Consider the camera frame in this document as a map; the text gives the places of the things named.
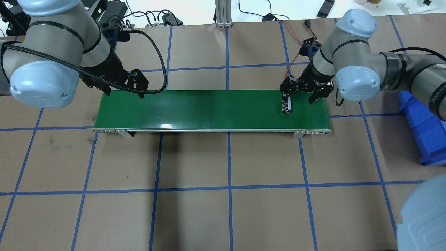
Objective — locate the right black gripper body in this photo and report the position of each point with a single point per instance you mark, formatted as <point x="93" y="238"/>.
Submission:
<point x="311" y="80"/>

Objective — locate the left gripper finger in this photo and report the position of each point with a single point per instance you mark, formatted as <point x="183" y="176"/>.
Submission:
<point x="105" y="89"/>
<point x="137" y="82"/>

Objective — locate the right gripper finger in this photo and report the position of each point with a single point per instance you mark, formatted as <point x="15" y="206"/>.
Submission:
<point x="314" y="96"/>
<point x="290" y="86"/>

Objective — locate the black cylindrical capacitor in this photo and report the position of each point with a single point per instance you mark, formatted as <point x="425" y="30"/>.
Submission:
<point x="286" y="104"/>

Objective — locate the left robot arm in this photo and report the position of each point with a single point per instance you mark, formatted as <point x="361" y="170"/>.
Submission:
<point x="63" y="46"/>

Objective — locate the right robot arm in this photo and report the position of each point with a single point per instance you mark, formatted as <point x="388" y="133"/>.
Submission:
<point x="345" y="59"/>

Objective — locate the small sensor board red led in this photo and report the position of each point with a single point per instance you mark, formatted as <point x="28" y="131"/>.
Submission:
<point x="307" y="42"/>

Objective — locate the green conveyor belt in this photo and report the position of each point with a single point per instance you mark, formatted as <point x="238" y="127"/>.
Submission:
<point x="211" y="111"/>

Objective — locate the black power adapter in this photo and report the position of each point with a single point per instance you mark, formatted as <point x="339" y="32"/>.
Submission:
<point x="170" y="20"/>

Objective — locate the blue plastic bin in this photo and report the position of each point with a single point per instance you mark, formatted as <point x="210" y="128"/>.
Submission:
<point x="428" y="131"/>

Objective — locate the aluminium frame post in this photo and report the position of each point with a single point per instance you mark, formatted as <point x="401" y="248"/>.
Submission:
<point x="223" y="18"/>

